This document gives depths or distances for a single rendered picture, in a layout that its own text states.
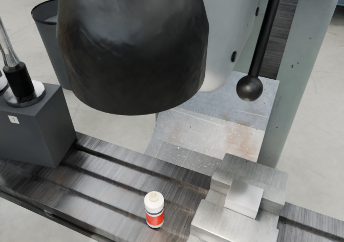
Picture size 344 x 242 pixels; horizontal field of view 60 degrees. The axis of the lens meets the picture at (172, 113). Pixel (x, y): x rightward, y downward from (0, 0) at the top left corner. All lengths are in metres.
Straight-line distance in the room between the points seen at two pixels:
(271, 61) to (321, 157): 1.47
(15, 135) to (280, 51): 0.68
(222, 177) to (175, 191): 0.15
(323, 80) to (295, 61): 2.14
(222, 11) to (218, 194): 0.46
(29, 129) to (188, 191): 0.40
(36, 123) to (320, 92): 2.40
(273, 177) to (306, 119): 1.76
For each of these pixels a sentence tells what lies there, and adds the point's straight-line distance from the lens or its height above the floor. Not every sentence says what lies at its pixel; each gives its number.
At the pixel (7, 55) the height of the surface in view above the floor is 1.21.
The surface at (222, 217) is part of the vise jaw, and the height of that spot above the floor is 1.01.
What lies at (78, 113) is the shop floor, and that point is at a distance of 2.40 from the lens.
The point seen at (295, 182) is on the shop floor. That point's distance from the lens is 2.02.
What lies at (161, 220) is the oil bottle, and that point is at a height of 0.93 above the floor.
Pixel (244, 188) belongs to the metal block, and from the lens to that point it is 0.61.
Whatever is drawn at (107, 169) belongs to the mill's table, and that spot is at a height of 0.90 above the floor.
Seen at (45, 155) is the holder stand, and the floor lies 0.95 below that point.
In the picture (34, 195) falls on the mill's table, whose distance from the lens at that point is 0.82.
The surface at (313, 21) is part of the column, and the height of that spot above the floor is 1.24.
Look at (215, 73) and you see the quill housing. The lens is 0.33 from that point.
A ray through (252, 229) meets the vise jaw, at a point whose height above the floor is 1.01.
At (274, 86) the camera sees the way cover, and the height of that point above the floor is 1.05.
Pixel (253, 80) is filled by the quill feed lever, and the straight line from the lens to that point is 0.34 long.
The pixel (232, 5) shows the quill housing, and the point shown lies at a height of 1.42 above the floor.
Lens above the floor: 1.53
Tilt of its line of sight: 42 degrees down
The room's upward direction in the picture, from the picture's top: straight up
